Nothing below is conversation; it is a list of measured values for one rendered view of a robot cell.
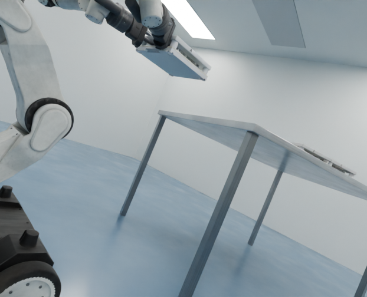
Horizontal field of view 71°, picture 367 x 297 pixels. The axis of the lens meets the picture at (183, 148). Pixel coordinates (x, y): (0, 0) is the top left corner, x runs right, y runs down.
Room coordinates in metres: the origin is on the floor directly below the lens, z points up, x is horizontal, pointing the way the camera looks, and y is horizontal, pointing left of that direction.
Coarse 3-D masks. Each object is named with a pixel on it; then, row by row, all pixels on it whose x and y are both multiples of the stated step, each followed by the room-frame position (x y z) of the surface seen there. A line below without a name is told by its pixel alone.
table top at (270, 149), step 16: (160, 112) 1.96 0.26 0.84; (192, 128) 2.02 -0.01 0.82; (208, 128) 1.58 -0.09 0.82; (224, 128) 1.30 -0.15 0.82; (240, 128) 1.11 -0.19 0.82; (256, 128) 1.05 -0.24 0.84; (224, 144) 2.28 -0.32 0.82; (240, 144) 1.73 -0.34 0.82; (256, 144) 1.40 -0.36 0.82; (272, 144) 1.17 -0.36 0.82; (288, 144) 1.14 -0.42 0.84; (272, 160) 1.92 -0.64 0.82; (288, 160) 1.52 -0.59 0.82; (304, 160) 1.25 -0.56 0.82; (320, 160) 1.26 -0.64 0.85; (304, 176) 2.12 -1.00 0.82; (320, 176) 1.64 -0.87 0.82; (336, 176) 1.35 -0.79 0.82; (352, 192) 1.80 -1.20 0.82
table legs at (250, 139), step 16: (160, 128) 1.98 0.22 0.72; (144, 160) 1.97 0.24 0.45; (240, 160) 1.07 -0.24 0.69; (240, 176) 1.08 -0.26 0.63; (128, 192) 2.00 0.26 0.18; (224, 192) 1.09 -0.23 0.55; (272, 192) 2.64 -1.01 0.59; (128, 208) 1.98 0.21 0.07; (224, 208) 1.08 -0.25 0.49; (208, 224) 1.10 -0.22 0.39; (256, 224) 2.66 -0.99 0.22; (208, 240) 1.07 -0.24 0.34; (208, 256) 1.09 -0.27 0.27; (192, 272) 1.08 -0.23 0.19; (192, 288) 1.08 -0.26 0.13
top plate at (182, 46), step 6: (150, 36) 1.11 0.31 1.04; (174, 36) 1.00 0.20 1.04; (180, 42) 1.01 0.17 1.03; (180, 48) 1.06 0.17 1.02; (186, 48) 1.04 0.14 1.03; (186, 54) 1.09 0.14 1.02; (192, 54) 1.07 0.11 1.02; (192, 60) 1.13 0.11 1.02; (198, 60) 1.11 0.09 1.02; (204, 60) 1.13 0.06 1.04; (204, 66) 1.14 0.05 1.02; (210, 66) 1.16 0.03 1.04
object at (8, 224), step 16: (0, 192) 0.99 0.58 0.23; (0, 208) 0.95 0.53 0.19; (16, 208) 1.00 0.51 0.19; (0, 224) 0.85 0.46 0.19; (16, 224) 0.89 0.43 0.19; (0, 240) 0.76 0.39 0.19; (16, 240) 0.76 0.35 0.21; (32, 240) 0.76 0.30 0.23; (0, 256) 0.71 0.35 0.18; (16, 256) 0.71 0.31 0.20; (32, 256) 0.74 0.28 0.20; (48, 256) 0.77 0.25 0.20
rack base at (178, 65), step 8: (136, 48) 1.15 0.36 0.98; (144, 48) 1.11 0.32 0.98; (152, 48) 1.07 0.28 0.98; (168, 48) 1.00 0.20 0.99; (144, 56) 1.19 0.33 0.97; (152, 56) 1.14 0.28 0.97; (160, 56) 1.09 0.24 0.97; (168, 56) 1.05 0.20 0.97; (176, 56) 1.02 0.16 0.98; (184, 56) 1.05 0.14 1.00; (160, 64) 1.21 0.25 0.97; (168, 64) 1.16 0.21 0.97; (176, 64) 1.11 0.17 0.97; (184, 64) 1.07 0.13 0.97; (192, 64) 1.09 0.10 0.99; (168, 72) 1.30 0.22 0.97; (176, 72) 1.24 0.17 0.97; (184, 72) 1.19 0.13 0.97; (192, 72) 1.13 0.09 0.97; (200, 72) 1.13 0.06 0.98
